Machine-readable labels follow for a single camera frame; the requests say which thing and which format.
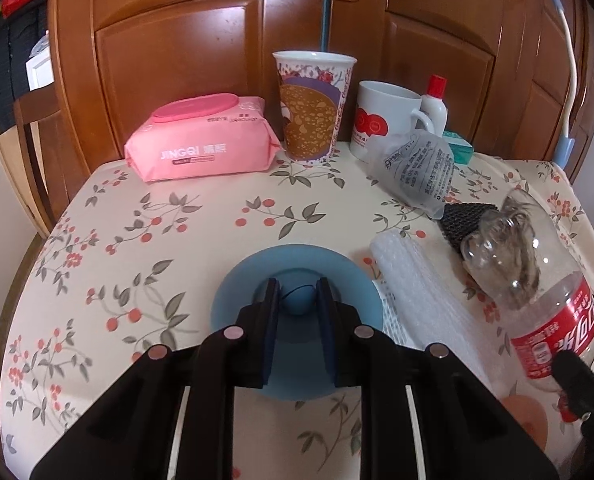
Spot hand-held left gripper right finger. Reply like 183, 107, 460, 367
316, 277, 562, 480

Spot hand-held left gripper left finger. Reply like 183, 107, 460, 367
29, 278, 282, 480

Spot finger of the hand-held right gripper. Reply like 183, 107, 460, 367
551, 350, 594, 423

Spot blue round lid with knob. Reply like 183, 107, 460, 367
211, 246, 384, 401

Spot clear plastic bottle red label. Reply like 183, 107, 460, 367
461, 187, 594, 395

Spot black foam net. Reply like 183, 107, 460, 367
439, 201, 500, 261

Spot printed plastic bag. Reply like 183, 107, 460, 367
366, 129, 456, 220

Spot bubble wrap sheet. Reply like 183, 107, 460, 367
368, 232, 522, 361

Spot floral tablecloth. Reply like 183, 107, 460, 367
0, 142, 594, 480

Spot pink wet wipes pack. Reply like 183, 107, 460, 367
125, 92, 282, 182

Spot patterned paper cup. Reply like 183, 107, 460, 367
272, 51, 358, 165

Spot teal box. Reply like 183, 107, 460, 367
442, 130, 474, 166

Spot white mug with red print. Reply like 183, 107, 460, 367
349, 80, 436, 163

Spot white bottle with red cap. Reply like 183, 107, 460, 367
421, 74, 450, 137

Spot white blue flexible clip lamp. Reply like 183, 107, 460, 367
519, 0, 578, 168

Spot wooden wardrobe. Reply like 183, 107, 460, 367
47, 0, 594, 188

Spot wooden chair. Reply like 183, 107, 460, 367
13, 85, 74, 228

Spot thin blue pole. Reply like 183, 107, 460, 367
321, 0, 338, 54

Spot dark hanging clothes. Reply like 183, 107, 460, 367
0, 4, 52, 132

